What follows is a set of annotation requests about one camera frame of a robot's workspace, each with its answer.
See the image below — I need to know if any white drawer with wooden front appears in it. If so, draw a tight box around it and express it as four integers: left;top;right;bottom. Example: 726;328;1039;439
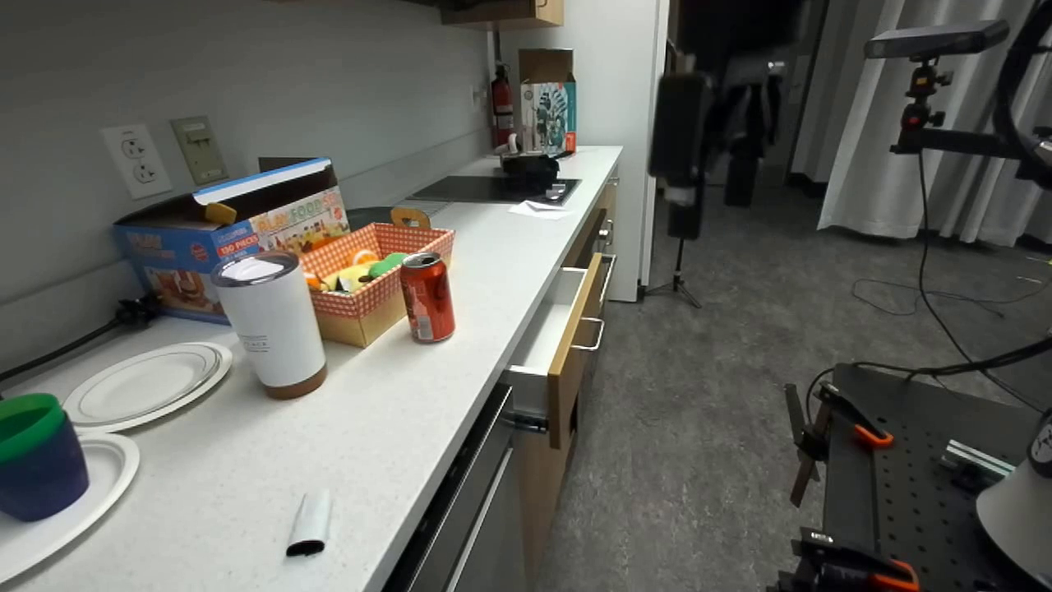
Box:
502;252;618;450

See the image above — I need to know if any green plush toy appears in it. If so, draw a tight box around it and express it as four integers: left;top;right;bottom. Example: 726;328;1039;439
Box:
366;249;409;284

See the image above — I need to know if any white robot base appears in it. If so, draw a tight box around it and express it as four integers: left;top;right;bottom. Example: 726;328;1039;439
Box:
973;413;1052;590

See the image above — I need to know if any yellow toy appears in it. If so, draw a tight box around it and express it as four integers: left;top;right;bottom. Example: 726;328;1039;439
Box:
326;259;374;296

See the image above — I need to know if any blue cardboard toy box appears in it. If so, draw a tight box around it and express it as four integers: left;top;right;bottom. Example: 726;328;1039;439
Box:
111;154;356;327

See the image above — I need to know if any red soda can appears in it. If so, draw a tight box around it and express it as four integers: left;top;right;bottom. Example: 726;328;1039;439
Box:
398;249;456;348

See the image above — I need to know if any black induction cooktop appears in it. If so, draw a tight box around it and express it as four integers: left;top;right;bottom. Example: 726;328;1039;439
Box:
409;176;582;209

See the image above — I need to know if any orange checkered paper basket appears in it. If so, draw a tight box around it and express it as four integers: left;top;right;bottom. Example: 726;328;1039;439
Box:
297;221;456;351

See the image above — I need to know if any colourful printed cardboard box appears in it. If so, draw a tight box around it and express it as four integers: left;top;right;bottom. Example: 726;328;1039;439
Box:
515;47;578;159

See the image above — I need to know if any red fire extinguisher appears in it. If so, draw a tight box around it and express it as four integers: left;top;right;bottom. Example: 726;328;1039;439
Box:
488;64;520;154

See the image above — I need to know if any wooden base cabinet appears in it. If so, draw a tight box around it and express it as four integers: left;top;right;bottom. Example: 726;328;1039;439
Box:
509;176;622;592

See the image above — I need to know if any black tripod stand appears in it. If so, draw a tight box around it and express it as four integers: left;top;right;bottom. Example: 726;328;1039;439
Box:
646;47;717;308

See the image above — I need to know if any steel dishwasher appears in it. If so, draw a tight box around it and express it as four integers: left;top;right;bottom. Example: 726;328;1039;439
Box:
381;382;529;592

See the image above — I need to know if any white tumbler with brown base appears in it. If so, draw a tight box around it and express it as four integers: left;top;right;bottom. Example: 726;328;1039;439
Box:
213;252;331;403

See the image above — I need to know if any black hanging jacket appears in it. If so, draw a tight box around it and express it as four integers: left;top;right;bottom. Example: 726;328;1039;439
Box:
717;64;789;210

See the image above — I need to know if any wooden overhead cabinet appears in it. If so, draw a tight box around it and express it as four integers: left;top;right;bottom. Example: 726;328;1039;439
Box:
436;0;569;29

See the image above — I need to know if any small gray marker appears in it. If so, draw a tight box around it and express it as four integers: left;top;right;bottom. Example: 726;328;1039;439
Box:
283;483;335;561

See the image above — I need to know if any light gray curtain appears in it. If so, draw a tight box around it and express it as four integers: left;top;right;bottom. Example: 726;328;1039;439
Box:
789;0;1052;249

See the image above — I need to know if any white paper plate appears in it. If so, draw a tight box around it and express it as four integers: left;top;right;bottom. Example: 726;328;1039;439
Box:
64;339;238;436
0;430;146;590

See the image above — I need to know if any black perforated robot table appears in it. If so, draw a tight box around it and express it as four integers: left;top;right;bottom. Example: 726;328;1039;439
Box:
779;363;1052;592

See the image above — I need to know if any blue cup with green rim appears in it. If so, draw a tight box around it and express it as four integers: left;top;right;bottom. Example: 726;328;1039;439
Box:
0;391;91;527

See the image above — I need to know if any gray wall switch plate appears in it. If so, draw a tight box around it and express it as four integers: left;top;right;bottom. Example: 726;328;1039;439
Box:
169;111;229;189

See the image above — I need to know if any orange handled clamp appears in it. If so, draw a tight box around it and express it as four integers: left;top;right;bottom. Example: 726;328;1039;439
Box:
783;377;897;510
789;527;925;592

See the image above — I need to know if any black power cord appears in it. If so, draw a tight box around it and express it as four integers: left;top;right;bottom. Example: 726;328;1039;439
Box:
0;293;169;387

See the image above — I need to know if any thin black cable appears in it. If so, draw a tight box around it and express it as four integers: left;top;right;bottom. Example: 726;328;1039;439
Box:
910;149;1052;422

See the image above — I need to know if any white wall outlet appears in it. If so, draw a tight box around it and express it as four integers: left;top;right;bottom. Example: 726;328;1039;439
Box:
99;123;173;202

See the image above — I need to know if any black table cable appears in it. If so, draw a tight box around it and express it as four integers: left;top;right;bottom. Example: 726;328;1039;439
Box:
804;332;1052;426

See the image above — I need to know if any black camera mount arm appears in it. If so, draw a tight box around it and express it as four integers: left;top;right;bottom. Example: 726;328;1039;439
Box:
888;56;1052;186

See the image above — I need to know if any silver aluminium rail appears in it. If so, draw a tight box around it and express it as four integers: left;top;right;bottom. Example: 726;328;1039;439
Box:
941;439;1019;479

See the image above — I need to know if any black stereo camera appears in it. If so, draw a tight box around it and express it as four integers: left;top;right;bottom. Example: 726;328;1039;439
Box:
866;18;1013;64

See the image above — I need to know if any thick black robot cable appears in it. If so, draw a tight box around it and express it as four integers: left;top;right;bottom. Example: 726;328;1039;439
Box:
991;0;1052;190

